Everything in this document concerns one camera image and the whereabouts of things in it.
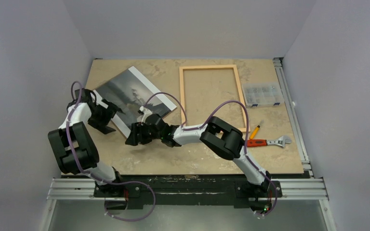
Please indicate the photo with glass pane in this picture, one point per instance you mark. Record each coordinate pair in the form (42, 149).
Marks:
(130, 90)

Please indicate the wooden picture frame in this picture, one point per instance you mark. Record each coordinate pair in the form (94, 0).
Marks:
(204, 87)

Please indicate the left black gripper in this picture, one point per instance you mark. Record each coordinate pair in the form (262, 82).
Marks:
(110, 111)

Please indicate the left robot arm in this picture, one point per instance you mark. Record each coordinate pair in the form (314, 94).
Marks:
(73, 148)

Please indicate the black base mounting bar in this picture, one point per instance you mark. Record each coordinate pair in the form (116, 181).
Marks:
(230, 190)

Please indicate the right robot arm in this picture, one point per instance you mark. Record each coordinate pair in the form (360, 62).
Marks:
(223, 139)

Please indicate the yellow handled screwdriver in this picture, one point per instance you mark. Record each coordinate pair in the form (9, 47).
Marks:
(255, 131)

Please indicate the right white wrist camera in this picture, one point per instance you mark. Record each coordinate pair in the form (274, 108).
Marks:
(145, 113)

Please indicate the clear plastic screw box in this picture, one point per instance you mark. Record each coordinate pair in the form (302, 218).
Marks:
(262, 94)

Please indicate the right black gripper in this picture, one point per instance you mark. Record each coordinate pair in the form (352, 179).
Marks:
(137, 134)

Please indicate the red handled adjustable wrench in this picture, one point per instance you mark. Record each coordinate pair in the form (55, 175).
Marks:
(281, 142)

